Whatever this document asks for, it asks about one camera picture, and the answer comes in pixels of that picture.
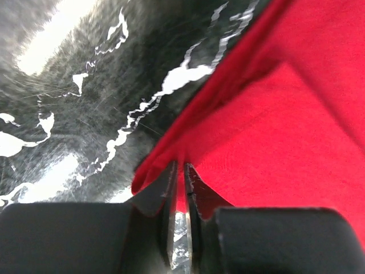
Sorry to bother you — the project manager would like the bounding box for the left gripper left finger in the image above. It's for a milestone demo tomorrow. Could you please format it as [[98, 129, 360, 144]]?
[[1, 162, 177, 273]]

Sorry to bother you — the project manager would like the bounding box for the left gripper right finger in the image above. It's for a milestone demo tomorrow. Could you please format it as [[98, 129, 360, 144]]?
[[184, 163, 364, 273]]

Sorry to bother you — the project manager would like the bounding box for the red t-shirt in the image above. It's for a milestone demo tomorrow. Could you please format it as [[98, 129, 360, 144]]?
[[132, 1, 364, 241]]

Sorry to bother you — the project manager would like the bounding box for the black marble pattern mat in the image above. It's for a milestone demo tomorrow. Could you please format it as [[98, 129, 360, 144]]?
[[1, 1, 269, 273]]

